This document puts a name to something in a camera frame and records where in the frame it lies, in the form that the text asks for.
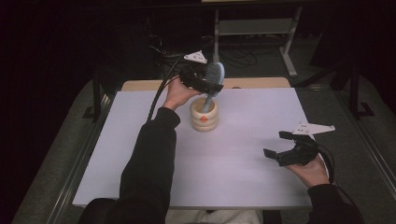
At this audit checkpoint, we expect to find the white metal stand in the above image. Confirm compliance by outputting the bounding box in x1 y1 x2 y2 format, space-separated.
212 6 304 78

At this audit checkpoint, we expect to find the person's left hand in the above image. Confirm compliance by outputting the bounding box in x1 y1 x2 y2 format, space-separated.
162 76 204 112

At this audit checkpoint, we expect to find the left hand-held gripper cable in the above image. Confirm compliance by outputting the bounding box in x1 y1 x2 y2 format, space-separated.
146 54 191 122

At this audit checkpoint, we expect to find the cream ribbed round holder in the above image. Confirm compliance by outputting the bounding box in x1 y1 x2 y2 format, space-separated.
190 96 219 133

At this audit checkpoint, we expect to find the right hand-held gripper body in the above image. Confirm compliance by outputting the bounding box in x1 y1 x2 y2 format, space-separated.
275 121 336 167

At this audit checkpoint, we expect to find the right hand-held gripper cable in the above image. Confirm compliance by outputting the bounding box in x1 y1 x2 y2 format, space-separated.
317 142 359 213

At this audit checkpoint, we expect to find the light blue hairbrush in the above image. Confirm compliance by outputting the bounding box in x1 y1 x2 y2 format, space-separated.
200 61 226 114

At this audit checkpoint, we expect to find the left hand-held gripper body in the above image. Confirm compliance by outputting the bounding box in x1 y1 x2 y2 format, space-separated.
178 49 209 93

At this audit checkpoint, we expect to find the person's right hand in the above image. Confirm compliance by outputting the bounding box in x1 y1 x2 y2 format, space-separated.
284 153 331 189

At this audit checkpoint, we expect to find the hand-held gripper cable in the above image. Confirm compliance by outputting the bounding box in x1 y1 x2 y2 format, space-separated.
146 54 191 122
317 142 359 213

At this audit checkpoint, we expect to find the light wooden table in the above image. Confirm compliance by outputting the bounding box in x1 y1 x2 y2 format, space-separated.
120 77 292 92

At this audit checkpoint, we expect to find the black metal stand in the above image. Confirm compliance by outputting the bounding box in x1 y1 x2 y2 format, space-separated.
348 60 376 119
82 69 125 120

